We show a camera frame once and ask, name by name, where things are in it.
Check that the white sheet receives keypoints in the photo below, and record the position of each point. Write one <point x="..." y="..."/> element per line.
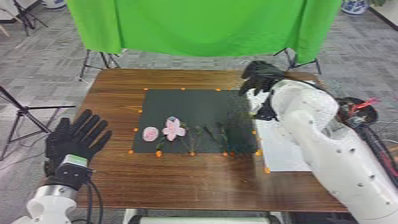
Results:
<point x="280" y="150"/>

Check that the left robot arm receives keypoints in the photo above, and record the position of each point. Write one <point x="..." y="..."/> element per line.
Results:
<point x="55" y="206"/>

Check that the green sprig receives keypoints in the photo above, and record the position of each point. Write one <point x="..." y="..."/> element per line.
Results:
<point x="195" y="136"/>
<point x="215" y="135"/>

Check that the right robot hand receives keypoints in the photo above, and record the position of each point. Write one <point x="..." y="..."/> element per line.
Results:
<point x="261" y="74"/>

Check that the blue and white vase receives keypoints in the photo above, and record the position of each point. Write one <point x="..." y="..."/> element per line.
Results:
<point x="53" y="4"/>
<point x="355" y="6"/>

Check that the black tripod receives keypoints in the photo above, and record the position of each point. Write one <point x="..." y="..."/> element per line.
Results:
<point x="23" y="113"/>
<point x="26" y="15"/>

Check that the pale grey bar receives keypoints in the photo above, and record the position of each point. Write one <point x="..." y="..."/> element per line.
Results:
<point x="204" y="220"/>

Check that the black cloth stand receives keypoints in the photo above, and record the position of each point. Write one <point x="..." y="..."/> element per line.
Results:
<point x="293" y="63"/>
<point x="106" y="61"/>

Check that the small round pink flower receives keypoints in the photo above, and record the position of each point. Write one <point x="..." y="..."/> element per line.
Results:
<point x="149" y="133"/>

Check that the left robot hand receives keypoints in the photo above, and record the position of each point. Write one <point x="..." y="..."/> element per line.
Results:
<point x="73" y="140"/>

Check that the dark mat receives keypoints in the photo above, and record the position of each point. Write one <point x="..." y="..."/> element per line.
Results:
<point x="195" y="110"/>

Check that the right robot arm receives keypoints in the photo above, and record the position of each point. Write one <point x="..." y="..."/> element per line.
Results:
<point x="330" y="150"/>

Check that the large pink flower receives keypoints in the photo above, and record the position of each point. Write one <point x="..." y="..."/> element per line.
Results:
<point x="172" y="129"/>

